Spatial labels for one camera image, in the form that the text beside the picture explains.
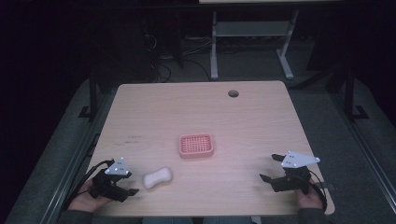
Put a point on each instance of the person's left hand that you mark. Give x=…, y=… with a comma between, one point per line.
x=83, y=200

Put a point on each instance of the person's right hand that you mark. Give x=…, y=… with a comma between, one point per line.
x=309, y=200

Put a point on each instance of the pink soap dish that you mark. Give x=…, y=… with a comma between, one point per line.
x=196, y=145

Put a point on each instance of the white metal stand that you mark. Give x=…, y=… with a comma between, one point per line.
x=250, y=28

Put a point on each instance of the white soap bar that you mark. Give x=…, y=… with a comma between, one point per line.
x=157, y=178

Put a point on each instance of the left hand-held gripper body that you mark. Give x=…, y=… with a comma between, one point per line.
x=106, y=186

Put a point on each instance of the black metal stand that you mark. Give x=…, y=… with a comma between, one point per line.
x=92, y=96
x=350, y=93

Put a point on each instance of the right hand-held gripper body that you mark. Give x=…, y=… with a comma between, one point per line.
x=294, y=182

